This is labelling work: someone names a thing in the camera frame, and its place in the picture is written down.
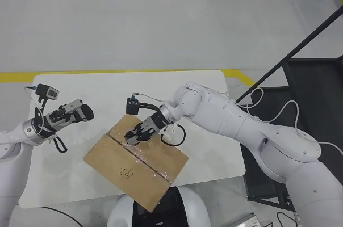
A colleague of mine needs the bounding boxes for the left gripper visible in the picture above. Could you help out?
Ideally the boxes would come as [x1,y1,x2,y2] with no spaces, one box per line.
[22,98,95,145]

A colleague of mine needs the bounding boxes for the black cable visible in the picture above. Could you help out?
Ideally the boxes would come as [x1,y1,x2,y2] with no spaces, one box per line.
[38,205,85,227]
[48,134,69,154]
[160,123,187,148]
[262,211,302,227]

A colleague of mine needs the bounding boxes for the grey power strip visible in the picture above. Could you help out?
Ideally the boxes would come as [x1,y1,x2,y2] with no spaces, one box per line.
[225,212,263,227]

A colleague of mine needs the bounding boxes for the large brown cardboard carton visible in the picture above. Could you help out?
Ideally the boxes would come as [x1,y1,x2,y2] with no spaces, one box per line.
[82,113,190,213]

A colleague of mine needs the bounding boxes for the robot body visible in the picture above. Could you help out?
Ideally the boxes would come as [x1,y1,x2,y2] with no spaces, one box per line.
[106,185,212,227]

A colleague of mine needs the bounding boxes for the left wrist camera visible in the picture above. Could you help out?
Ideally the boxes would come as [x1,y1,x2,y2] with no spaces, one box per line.
[34,83,60,127]

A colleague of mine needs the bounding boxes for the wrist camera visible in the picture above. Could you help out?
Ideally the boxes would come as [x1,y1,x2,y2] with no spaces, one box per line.
[126,92,161,116]
[34,83,60,127]

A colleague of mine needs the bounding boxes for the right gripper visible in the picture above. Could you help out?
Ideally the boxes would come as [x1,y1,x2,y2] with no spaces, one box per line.
[123,102,175,146]

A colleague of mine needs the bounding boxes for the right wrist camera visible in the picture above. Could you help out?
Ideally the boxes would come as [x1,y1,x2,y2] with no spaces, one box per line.
[126,92,161,116]

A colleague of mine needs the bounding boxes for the black metal rack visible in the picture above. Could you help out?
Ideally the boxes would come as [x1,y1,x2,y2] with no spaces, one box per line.
[235,0,343,213]

